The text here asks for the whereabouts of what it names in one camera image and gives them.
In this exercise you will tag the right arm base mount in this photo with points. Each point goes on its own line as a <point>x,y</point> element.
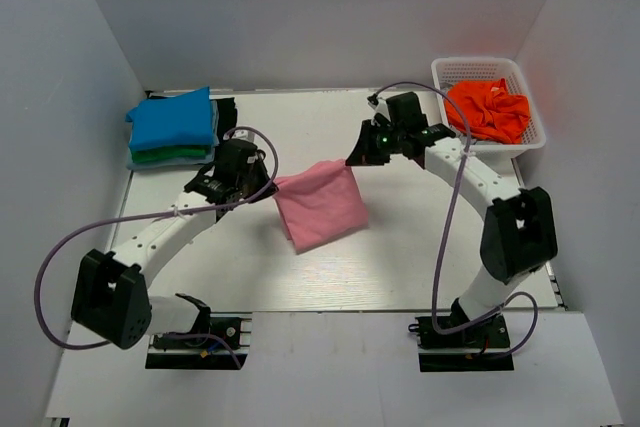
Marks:
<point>481,348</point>

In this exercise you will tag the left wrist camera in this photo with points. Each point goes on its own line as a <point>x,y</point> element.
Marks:
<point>242,134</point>

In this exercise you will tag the orange t shirt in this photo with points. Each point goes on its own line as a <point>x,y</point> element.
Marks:
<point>493,113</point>

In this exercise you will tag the light blue folded t shirt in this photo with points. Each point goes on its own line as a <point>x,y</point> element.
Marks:
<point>181,161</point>

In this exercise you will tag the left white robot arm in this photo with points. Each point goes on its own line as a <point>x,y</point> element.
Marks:
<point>111,296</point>

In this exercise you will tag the white plastic basket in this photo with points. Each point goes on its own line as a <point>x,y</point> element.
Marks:
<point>449,71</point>

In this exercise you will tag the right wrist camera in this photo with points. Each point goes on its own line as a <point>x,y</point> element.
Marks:
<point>380,109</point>

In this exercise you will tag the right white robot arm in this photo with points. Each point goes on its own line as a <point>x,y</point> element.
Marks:
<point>518,236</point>

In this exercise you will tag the grey t shirt in basket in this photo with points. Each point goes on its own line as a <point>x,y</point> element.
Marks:
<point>454,133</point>

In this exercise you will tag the black folded t shirt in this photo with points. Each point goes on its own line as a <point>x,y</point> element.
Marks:
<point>226,119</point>

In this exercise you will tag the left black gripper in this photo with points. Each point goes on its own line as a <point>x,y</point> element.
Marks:
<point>259,166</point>

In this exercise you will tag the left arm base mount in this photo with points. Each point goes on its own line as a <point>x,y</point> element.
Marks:
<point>224,348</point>

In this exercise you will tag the green folded t shirt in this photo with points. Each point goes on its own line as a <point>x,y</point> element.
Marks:
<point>170,152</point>

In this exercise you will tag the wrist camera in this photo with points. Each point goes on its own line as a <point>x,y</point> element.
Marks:
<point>380,109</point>
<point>242,134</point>

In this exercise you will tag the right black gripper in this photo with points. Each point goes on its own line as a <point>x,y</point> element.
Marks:
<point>365,154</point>

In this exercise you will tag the pink t shirt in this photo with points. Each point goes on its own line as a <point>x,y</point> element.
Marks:
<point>320,205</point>

